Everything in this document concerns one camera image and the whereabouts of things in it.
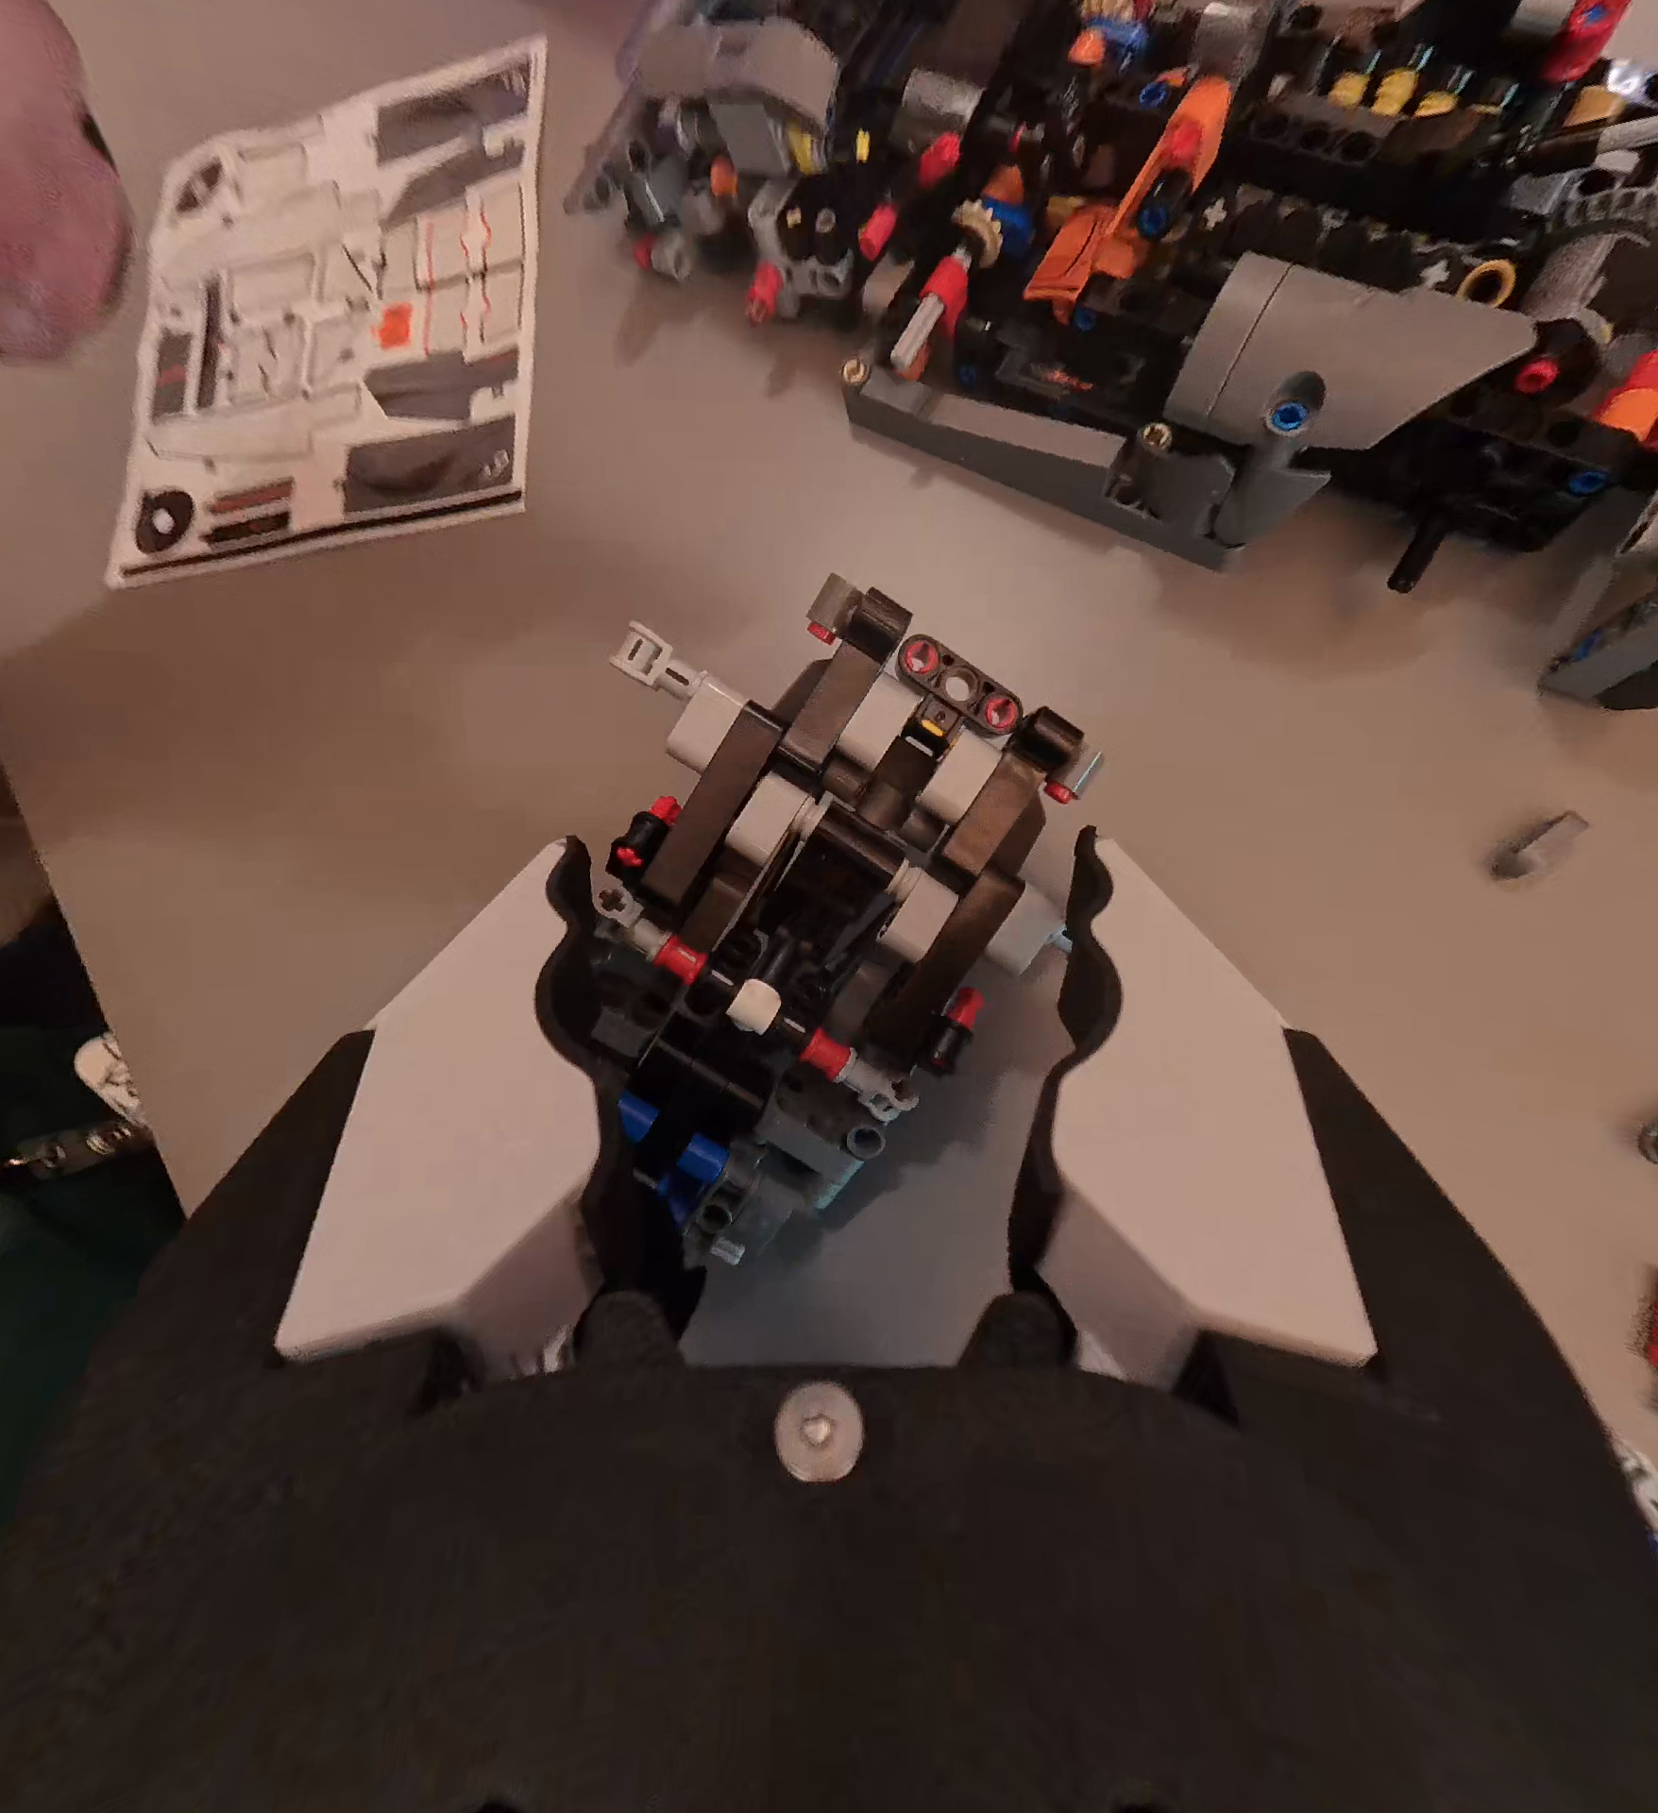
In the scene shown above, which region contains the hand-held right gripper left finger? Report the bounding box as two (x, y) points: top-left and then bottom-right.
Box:
(274, 835), (689, 1372)

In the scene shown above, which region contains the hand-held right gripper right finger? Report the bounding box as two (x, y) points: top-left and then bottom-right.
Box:
(1005, 824), (1380, 1391)

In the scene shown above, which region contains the small black grey lego subassembly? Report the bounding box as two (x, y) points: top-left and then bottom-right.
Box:
(605, 572), (1106, 1267)

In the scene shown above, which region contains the large lego car chassis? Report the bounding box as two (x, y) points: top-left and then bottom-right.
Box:
(563, 0), (1658, 709)

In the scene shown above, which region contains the lego sticker sheet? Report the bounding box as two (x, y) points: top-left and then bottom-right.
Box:
(104, 33), (550, 588)

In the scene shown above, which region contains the person's left hand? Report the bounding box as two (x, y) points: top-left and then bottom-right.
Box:
(0, 0), (139, 367)

